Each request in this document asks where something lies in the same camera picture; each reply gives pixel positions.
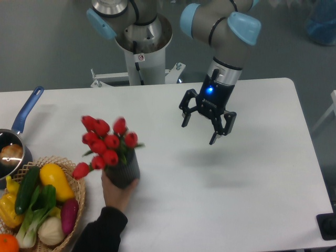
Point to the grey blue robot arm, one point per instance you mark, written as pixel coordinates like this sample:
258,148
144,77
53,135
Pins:
223,25

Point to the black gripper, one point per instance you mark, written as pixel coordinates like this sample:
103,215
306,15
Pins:
210,102

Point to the person's hand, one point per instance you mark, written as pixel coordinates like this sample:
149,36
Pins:
117,197

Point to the white frame at right edge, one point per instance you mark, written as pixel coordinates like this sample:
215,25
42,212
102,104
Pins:
326,118

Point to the white garlic bulb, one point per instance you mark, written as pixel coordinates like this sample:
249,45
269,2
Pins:
50,232

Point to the red tulip bouquet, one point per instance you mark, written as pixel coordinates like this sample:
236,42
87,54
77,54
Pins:
113,146

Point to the purple eggplant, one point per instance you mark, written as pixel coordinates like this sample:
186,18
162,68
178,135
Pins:
68,215

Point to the black device at table edge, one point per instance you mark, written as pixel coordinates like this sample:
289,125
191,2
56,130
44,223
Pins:
326,223

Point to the blue translucent container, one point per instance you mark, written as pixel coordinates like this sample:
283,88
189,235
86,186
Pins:
320,25

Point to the yellow bell pepper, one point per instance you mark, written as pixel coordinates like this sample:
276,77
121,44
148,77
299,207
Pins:
8,214

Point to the yellow squash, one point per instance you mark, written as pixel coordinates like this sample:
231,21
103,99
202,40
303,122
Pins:
52,174

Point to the black sleeved forearm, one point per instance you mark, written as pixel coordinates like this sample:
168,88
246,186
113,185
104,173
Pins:
104,233

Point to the green cucumber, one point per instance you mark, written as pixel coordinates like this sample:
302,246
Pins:
26,190

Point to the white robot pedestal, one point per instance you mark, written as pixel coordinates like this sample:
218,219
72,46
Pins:
144,50

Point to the orange fruit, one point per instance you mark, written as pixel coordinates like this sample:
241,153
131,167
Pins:
9,243

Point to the dark grey ribbed vase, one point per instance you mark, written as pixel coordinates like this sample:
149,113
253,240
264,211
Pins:
122,175

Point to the green bok choy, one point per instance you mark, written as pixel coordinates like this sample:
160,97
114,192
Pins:
41,203

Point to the blue handled saucepan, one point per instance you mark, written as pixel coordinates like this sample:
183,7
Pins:
13,135

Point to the round bread in pot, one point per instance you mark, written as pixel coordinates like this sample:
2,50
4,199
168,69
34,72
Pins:
11,155

